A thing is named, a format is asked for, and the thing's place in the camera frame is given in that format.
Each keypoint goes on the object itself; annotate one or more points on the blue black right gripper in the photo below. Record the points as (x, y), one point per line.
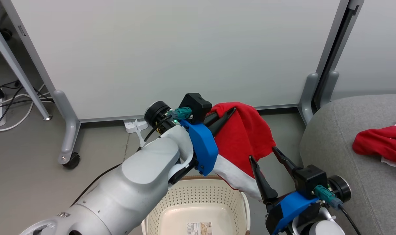
(289, 209)

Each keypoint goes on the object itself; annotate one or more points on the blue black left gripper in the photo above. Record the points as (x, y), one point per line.
(202, 147)

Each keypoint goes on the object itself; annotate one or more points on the red garment with white hem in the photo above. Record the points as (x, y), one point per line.
(243, 137)

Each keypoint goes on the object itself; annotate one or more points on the red garment with white stripes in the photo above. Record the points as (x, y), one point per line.
(380, 143)

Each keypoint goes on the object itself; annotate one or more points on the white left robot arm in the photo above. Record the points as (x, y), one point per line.
(129, 189)

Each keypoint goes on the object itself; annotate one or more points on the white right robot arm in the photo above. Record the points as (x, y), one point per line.
(325, 228)

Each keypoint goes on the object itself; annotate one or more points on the grey fabric sofa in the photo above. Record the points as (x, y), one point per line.
(348, 195)

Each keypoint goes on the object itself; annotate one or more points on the large white partition panel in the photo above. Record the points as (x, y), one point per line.
(184, 49)

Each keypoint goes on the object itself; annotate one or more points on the beige perforated laundry basket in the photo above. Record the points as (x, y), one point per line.
(198, 195)

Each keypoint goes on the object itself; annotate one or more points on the grey partition foot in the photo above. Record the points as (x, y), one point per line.
(308, 98)
(69, 130)
(331, 85)

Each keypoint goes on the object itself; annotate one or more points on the small white power strip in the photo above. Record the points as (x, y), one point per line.
(131, 125)

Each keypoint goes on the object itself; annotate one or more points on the paper label sticker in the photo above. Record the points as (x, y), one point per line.
(199, 228)

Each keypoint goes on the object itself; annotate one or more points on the black caster wheel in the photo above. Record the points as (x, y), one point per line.
(72, 161)

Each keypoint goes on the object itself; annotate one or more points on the narrow white partition panel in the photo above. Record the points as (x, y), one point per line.
(374, 49)

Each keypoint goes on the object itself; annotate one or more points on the grey metal table leg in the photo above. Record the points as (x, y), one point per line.
(18, 68)

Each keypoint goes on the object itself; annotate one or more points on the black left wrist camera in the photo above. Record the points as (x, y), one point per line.
(196, 106)

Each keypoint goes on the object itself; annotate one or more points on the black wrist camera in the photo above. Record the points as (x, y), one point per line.
(310, 179)
(196, 106)

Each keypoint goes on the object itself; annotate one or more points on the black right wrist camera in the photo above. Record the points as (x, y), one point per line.
(310, 179)

